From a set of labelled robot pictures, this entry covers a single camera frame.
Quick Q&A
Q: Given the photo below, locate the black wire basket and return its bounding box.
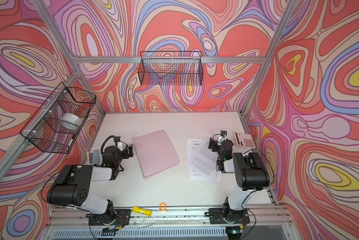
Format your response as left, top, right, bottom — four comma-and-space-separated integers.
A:
138, 51, 203, 86
20, 83, 96, 154

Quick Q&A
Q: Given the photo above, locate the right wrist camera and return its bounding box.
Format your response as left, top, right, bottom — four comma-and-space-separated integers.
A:
219, 131, 227, 138

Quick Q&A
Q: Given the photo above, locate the grey blue stapler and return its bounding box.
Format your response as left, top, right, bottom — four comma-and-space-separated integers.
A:
89, 150, 102, 165

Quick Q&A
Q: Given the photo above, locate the yellow glue stick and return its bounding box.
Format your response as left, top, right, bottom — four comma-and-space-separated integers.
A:
132, 206, 152, 217

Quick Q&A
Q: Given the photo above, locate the pink folder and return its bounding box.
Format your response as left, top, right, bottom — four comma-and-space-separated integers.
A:
132, 130, 180, 179

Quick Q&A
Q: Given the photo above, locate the pink calculator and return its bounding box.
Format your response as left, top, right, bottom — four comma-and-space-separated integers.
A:
234, 132, 256, 149

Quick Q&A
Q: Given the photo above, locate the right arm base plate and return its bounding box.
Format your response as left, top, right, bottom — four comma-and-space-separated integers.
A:
205, 208, 250, 226

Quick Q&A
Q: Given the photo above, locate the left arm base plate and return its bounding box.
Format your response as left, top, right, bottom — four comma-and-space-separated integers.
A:
86, 209, 131, 226

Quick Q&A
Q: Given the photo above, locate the black wire basket left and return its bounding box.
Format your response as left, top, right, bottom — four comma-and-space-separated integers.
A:
20, 83, 96, 154

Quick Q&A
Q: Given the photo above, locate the white tape roll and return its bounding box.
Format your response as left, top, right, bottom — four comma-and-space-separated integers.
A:
60, 113, 83, 126

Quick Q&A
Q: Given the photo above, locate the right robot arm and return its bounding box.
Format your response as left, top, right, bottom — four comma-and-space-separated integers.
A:
205, 139, 270, 226

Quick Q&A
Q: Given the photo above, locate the black wire basket back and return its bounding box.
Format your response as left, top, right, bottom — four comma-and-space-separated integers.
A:
138, 51, 203, 86

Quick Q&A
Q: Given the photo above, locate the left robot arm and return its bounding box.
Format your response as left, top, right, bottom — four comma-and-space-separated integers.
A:
45, 136, 133, 232

